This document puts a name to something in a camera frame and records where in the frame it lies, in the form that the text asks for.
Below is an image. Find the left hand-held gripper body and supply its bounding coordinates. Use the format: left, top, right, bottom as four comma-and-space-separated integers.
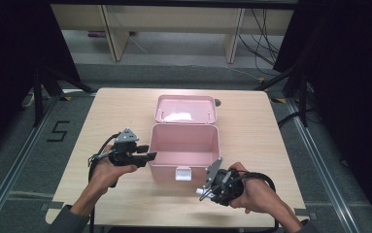
108, 127, 142, 168

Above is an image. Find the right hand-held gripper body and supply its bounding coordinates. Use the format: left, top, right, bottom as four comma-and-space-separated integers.
204, 156, 245, 208

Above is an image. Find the pink storage box white handle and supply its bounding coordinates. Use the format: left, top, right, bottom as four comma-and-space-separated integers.
148, 93, 222, 183

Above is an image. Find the person's left hand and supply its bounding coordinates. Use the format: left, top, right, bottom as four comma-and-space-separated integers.
88, 144, 139, 196

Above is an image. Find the person's right hand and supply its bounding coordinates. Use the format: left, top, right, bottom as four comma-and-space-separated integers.
227, 161, 281, 216

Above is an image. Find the grey tape strip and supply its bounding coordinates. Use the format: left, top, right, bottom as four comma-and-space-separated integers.
293, 208, 319, 221
40, 200, 65, 212

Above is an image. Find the black metal stand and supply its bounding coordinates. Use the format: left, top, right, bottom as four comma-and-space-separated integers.
32, 65, 98, 128
254, 63, 310, 128

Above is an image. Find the beige wooden desk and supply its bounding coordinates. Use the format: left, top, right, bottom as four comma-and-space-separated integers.
51, 3, 294, 65

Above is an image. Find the black curtain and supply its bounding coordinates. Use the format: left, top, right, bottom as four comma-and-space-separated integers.
0, 0, 82, 164
272, 0, 372, 229

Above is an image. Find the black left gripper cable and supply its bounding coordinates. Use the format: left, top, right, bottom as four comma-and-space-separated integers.
87, 131, 123, 233

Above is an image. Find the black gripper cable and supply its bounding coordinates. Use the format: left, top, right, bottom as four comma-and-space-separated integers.
87, 131, 123, 233
226, 170, 281, 233

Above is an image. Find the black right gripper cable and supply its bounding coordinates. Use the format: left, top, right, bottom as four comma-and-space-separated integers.
226, 170, 281, 233

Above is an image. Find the thick black floor cable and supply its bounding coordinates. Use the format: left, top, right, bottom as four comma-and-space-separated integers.
277, 109, 305, 129

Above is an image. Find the aluminium floor rail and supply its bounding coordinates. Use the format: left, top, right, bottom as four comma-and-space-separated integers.
0, 94, 62, 233
285, 96, 360, 233

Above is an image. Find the thin white floor cable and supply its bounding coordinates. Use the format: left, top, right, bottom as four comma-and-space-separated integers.
220, 64, 263, 83

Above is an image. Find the bundle of black cables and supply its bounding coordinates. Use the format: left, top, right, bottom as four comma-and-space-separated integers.
237, 8, 283, 78

